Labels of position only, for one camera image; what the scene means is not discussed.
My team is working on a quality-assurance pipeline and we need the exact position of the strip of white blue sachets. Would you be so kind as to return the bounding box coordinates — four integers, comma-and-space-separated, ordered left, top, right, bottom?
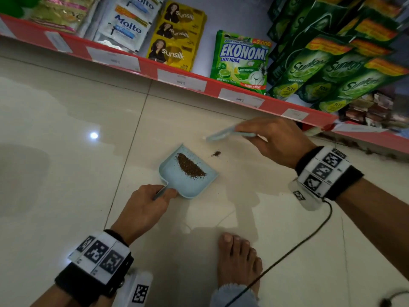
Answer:
94, 0, 165, 53

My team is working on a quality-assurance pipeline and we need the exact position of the light green detergent pouch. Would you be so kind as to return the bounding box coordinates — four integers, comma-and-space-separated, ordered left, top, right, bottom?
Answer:
210, 29, 272, 95

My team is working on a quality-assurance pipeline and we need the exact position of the black cable with connector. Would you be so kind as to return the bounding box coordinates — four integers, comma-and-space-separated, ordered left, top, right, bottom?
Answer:
380, 290, 409, 307

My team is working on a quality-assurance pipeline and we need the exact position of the person's right foot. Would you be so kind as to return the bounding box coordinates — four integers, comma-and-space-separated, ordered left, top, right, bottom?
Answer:
218, 232, 263, 296

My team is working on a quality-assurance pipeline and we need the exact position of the loose white paper label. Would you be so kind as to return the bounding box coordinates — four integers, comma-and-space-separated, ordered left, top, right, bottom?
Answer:
332, 122, 387, 134

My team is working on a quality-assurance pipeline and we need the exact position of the person's left forearm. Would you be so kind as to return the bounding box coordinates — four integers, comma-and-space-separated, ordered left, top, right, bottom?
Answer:
30, 284, 69, 307

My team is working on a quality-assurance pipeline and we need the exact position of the store shelf with red edge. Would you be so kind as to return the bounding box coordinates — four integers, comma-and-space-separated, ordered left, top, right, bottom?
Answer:
0, 0, 409, 156

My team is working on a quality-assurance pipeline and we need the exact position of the person's right hand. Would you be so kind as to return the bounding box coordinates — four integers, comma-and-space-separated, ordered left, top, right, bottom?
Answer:
235, 116, 317, 170

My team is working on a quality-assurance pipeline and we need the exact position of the light blue plastic dustpan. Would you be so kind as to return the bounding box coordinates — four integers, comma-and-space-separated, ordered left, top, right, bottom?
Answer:
153, 143, 219, 201

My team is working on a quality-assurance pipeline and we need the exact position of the beige tiled floor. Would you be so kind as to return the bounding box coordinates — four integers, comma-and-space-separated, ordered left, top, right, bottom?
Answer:
0, 35, 409, 307

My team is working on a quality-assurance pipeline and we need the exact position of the row of dark green pouches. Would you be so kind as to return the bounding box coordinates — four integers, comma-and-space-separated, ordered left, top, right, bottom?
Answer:
265, 0, 409, 113

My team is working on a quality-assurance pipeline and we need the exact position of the strip of yellow sachets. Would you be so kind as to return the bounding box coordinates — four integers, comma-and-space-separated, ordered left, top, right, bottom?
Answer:
146, 0, 207, 72

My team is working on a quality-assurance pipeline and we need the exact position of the person's left hand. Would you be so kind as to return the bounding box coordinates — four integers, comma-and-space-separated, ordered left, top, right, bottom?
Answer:
110, 184, 179, 246

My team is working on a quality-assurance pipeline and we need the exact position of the strip of gold sachets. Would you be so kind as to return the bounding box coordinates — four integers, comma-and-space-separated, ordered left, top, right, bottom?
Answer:
30, 0, 98, 34

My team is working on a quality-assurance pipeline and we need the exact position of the light blue small brush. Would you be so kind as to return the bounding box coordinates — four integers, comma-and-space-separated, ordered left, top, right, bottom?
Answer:
204, 124, 256, 143

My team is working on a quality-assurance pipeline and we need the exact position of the stack of small brown packets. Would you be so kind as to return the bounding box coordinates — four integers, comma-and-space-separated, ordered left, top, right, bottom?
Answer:
338, 91, 409, 130

